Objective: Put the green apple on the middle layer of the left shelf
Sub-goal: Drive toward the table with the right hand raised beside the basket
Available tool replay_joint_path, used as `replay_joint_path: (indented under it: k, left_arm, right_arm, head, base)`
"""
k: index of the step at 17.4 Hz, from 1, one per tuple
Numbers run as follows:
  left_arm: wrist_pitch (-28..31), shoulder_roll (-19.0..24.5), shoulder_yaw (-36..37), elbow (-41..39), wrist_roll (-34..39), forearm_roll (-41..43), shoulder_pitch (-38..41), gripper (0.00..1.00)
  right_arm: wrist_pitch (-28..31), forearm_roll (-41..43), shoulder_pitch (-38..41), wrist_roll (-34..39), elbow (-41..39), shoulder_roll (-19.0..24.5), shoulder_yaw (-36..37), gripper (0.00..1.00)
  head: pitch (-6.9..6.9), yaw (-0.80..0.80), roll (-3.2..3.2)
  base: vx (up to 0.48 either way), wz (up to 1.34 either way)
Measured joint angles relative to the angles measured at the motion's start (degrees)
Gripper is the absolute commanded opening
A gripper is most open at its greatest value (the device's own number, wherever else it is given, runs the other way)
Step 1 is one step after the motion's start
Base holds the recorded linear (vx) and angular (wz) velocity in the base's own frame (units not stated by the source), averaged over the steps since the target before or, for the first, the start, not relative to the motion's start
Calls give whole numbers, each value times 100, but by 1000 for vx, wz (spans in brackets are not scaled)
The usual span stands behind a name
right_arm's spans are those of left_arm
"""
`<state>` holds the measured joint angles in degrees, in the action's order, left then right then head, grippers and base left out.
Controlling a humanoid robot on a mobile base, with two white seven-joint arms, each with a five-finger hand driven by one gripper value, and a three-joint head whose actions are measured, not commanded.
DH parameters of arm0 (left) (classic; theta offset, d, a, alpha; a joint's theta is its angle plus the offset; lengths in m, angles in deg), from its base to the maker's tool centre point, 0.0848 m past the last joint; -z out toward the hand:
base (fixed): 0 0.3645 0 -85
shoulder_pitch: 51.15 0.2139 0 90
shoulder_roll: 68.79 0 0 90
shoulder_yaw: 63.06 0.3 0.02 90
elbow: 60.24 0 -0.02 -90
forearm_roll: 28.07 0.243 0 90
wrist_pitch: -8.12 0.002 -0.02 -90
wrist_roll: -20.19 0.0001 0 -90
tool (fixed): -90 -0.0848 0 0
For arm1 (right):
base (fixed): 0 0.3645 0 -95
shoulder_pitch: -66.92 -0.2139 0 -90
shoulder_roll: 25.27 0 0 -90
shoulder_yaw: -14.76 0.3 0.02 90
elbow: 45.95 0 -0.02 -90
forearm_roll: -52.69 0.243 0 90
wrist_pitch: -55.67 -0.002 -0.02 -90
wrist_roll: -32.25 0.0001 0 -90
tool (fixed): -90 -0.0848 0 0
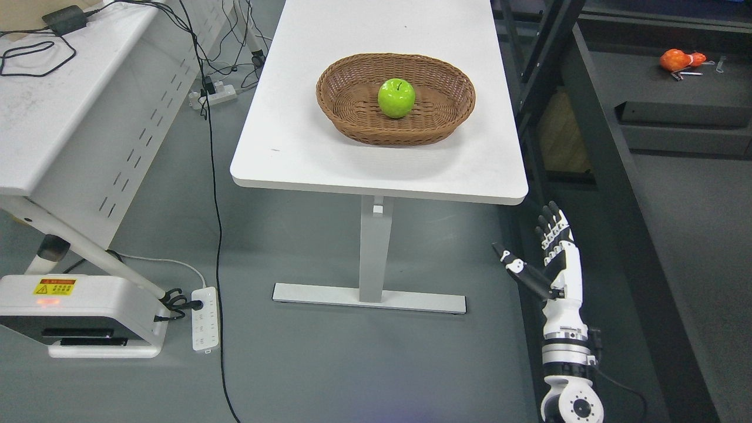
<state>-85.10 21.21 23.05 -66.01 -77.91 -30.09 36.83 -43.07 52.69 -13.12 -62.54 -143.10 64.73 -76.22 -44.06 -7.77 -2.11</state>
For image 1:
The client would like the black metal shelf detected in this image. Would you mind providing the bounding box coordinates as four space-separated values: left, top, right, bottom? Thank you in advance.
492 1 750 422

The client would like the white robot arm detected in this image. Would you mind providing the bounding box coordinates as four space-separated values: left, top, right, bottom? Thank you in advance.
540 333 605 422

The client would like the green apple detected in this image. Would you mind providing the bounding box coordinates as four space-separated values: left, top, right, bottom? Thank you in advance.
378 78 416 119

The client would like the long black floor cable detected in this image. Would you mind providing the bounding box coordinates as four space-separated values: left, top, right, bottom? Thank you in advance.
174 0 241 423

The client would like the black power adapter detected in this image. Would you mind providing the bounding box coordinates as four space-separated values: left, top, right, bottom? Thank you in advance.
41 5 87 36

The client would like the orange toy on shelf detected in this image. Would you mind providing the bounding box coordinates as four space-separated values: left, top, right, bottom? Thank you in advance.
660 49 707 72

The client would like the white base unit box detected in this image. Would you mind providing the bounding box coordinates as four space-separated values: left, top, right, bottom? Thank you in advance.
1 274 171 359

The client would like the white standing desk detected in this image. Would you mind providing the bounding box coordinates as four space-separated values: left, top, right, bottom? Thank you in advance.
229 1 529 315

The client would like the brown wicker basket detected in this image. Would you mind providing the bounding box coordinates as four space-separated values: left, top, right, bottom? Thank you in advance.
316 53 476 146

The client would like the white far power strip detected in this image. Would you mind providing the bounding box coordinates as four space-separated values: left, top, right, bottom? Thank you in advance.
186 82 237 110

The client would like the white side desk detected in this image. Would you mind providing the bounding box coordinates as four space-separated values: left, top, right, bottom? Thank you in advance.
2 1 233 298

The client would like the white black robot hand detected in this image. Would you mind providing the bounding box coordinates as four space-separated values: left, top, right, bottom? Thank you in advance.
492 201 589 343

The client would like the white floor power strip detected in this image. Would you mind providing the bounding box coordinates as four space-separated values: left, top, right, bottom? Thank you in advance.
191 286 220 354

